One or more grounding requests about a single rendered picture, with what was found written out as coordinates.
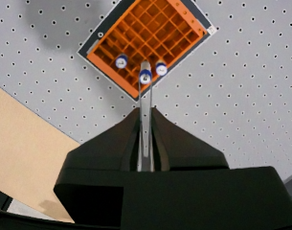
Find orange grid rack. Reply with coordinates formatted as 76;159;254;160
87;0;207;98

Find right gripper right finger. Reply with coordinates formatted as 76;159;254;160
151;107;230;172

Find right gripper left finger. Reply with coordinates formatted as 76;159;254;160
61;107;140;172

